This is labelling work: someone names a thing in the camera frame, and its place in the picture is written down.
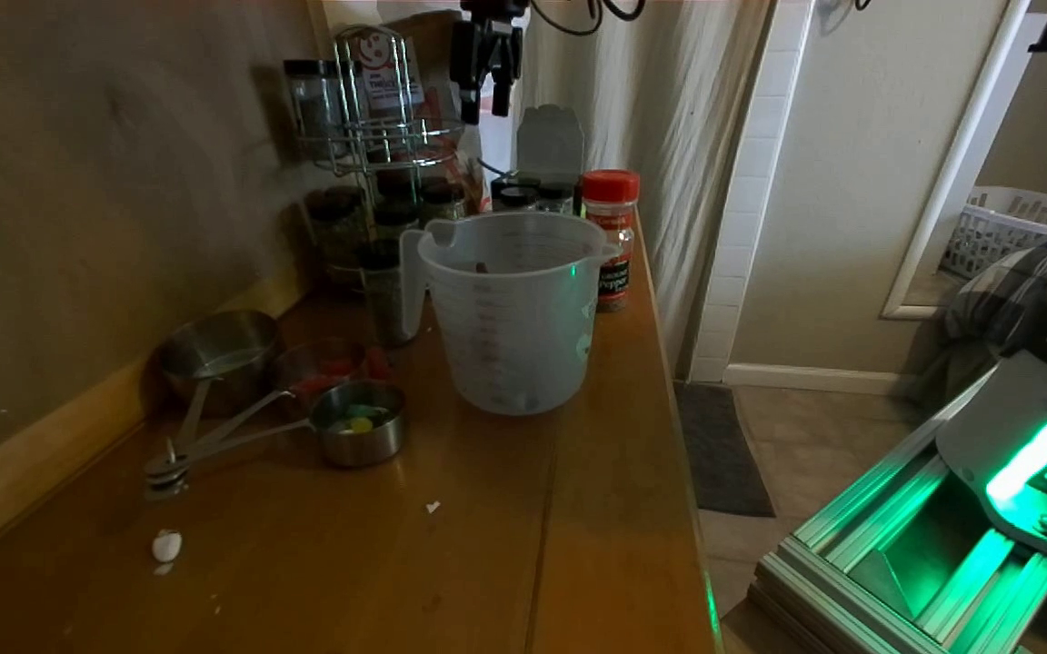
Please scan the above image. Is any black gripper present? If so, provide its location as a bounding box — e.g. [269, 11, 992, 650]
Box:
[448, 0, 535, 129]

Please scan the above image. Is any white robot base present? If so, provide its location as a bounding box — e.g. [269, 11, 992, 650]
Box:
[935, 194, 1047, 583]

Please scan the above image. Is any labelled black lid spice jar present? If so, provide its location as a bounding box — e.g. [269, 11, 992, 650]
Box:
[376, 166, 425, 242]

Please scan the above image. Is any red lid spice jar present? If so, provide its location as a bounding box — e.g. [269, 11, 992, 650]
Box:
[574, 166, 646, 307]

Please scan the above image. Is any speckled black lid spice jar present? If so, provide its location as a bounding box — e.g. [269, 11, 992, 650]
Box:
[358, 237, 410, 348]

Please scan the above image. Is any grey lid dark container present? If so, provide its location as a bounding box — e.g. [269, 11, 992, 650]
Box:
[515, 107, 592, 215]

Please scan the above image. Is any smiley print paper bag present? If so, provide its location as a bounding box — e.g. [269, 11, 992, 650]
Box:
[329, 24, 425, 93]

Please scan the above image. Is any translucent plastic measuring jug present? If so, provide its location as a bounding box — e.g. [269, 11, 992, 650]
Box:
[398, 210, 627, 422]

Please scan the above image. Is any steel cup with yellow contents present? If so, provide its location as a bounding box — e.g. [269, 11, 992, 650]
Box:
[146, 381, 410, 496]

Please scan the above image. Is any large steel measuring cup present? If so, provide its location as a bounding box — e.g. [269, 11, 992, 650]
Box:
[143, 308, 292, 486]

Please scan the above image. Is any dark grey floor mat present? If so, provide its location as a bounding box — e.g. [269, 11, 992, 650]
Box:
[673, 381, 780, 519]

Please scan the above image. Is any white framed mirror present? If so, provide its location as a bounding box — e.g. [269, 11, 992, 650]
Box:
[879, 0, 1047, 324]

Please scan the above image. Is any white laundry basket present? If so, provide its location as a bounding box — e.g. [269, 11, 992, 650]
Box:
[935, 182, 1047, 285]

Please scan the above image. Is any plaid cloth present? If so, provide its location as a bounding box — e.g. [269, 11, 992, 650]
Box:
[894, 233, 1047, 414]

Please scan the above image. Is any white crumb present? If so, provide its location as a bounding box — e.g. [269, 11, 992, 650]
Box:
[149, 527, 185, 569]

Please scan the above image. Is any wire metal spice rack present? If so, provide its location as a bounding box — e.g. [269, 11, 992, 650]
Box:
[282, 24, 473, 307]

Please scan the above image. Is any black cable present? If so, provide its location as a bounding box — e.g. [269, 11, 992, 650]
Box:
[529, 0, 652, 42]

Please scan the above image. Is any white door frame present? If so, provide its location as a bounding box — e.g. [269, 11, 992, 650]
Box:
[685, 0, 845, 392]

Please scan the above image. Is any aluminium profile frame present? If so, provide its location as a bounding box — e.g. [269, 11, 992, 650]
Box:
[746, 430, 1047, 654]

